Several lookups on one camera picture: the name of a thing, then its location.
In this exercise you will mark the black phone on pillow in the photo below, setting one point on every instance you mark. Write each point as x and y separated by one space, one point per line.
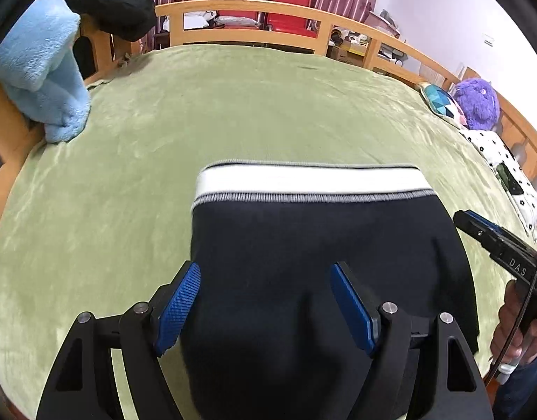
510 184

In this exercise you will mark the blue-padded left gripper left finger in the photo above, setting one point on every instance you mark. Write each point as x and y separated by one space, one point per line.
152 327

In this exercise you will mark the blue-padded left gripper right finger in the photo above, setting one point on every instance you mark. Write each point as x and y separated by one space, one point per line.
375 326

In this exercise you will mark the light blue fleece blanket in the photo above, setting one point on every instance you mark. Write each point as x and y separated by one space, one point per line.
39 72

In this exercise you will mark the black pants with white stripe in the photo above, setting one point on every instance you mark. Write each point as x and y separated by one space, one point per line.
265 338

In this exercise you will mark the teal geometric cushion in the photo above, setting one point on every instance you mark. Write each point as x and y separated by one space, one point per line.
442 104

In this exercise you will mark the white black-dotted pillow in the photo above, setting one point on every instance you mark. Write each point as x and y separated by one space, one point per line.
494 151

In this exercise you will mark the green fleece bed blanket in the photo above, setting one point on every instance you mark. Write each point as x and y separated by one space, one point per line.
97 223

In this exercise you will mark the black garment on headboard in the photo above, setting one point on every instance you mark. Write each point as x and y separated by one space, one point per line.
129 19

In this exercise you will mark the purple plush toy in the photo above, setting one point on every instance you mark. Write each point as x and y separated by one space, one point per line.
479 103

